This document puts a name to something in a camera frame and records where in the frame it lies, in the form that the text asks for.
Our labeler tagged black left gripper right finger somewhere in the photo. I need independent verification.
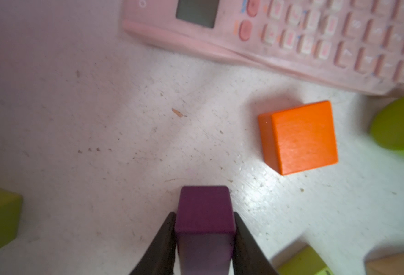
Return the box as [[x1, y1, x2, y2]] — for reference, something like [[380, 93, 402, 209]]
[[232, 212, 279, 275]]

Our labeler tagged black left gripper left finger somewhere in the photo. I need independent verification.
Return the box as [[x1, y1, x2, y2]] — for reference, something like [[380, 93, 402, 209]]
[[130, 212, 177, 275]]

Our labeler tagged purple brick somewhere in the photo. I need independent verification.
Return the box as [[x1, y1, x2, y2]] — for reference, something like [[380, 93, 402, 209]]
[[174, 186, 236, 275]]

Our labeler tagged light green rectangular block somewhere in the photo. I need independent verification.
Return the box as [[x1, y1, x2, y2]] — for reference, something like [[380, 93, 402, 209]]
[[276, 246, 334, 275]]

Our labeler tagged orange small block centre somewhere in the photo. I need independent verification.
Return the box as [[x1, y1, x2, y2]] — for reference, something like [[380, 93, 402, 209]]
[[258, 100, 339, 175]]

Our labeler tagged natural wood cylinder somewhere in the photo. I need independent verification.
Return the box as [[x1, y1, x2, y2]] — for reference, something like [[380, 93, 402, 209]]
[[365, 252, 404, 275]]

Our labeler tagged green cylinder near calculator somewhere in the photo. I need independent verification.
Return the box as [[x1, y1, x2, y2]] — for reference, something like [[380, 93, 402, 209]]
[[369, 97, 404, 158]]

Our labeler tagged pink calculator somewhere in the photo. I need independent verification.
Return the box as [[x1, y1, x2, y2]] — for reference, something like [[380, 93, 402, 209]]
[[122, 0, 404, 96]]

